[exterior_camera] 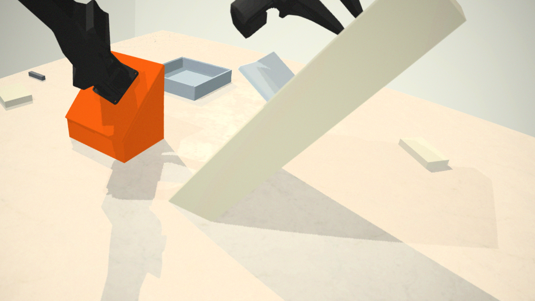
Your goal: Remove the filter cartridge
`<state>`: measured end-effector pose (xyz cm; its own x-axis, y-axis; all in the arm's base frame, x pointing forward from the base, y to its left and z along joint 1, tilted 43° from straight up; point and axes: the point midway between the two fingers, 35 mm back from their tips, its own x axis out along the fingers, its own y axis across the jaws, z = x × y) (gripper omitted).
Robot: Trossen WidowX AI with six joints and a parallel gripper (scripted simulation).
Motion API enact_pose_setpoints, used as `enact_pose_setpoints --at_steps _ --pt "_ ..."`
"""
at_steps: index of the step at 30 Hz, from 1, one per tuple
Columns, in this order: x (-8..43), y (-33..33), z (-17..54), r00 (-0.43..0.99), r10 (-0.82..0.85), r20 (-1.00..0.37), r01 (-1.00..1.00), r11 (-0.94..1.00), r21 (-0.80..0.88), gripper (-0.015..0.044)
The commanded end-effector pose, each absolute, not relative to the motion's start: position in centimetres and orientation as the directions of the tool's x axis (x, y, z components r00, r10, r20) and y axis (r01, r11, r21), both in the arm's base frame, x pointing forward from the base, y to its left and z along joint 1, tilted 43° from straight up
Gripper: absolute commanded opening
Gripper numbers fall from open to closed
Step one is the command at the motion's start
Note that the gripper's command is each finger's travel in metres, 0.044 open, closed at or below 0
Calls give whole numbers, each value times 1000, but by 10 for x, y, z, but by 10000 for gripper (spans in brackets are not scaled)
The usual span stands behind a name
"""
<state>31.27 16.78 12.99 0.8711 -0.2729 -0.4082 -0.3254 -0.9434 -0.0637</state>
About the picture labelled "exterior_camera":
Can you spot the dark grey rectangular bar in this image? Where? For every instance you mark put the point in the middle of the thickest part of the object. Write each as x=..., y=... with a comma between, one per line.
x=37, y=75

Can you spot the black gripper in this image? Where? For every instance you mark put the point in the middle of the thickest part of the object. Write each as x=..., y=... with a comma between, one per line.
x=248, y=16

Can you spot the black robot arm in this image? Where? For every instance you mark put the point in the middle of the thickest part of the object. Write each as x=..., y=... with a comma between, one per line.
x=83, y=34

